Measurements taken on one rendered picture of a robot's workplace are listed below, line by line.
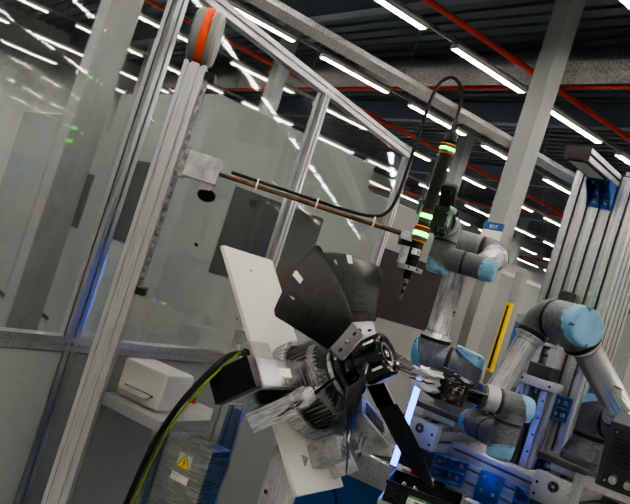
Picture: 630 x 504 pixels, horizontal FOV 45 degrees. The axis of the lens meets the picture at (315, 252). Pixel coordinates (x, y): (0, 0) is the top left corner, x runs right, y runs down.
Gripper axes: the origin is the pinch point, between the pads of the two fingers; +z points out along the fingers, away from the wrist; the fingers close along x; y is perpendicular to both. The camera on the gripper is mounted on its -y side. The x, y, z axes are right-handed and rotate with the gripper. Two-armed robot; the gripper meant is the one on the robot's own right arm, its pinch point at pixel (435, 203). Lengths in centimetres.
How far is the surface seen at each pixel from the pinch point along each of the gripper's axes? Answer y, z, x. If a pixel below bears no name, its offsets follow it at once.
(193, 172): 14, 38, 56
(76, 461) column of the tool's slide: 95, 41, 61
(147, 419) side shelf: 81, 29, 52
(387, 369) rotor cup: 47, 22, -6
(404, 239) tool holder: 13.4, 11.6, 2.7
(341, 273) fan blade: 27.3, 8.0, 18.2
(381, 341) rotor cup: 41.4, 17.0, -0.9
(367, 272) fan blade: 24.7, 1.7, 12.7
